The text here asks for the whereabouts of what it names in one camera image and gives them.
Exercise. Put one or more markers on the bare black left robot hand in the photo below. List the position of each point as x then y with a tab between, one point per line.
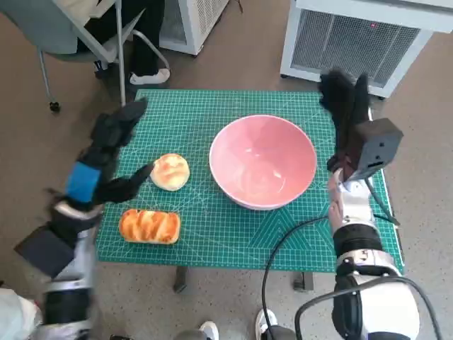
106	138

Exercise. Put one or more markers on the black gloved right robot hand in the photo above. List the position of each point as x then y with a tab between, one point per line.
345	106

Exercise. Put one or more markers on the round toy bread bun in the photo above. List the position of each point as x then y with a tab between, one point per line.
170	171

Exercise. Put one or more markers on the pink bowl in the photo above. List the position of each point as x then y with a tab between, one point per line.
262	156

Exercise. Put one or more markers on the striped toy bread loaf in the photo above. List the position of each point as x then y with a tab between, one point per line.
150	226

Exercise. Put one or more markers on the large white vented appliance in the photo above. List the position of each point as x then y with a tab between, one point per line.
354	39

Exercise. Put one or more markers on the seated person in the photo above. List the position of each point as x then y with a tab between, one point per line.
145	42

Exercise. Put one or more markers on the grey office chair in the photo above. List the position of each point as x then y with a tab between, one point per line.
35	32

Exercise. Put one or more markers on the green cutting mat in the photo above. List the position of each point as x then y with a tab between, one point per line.
219	233

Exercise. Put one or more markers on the small white vented appliance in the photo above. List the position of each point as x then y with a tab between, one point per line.
198	21

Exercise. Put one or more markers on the black table leg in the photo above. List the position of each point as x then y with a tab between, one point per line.
304	281
181	279

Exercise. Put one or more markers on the person in white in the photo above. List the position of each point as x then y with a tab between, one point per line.
17	315

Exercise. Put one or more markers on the person's feet in white shoes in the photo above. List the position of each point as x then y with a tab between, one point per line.
265	320

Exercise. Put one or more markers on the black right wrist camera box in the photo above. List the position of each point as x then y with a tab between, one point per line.
378	145

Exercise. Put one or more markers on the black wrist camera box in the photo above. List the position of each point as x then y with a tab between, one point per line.
46	251
378	145

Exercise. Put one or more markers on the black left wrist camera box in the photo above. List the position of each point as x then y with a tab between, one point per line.
46	251

